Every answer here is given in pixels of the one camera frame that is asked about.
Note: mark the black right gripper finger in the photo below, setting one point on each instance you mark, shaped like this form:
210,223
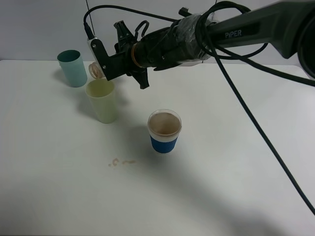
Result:
123,33
141,76

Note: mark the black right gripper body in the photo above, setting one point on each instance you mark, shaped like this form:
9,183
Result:
120,62

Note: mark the clear plastic beverage bottle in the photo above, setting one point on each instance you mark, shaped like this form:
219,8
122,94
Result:
95,71

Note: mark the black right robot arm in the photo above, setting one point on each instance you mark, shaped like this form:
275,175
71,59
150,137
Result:
288,25

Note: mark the pale green plastic cup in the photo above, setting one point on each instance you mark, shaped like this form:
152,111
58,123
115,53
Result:
101,94

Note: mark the teal plastic cup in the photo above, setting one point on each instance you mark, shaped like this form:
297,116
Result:
73,68

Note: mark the blue sleeved paper cup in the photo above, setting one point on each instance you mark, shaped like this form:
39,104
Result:
164,127

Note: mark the brown spilled drink stain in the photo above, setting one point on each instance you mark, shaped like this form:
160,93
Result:
116,162

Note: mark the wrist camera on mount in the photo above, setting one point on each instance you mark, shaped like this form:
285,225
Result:
100,56

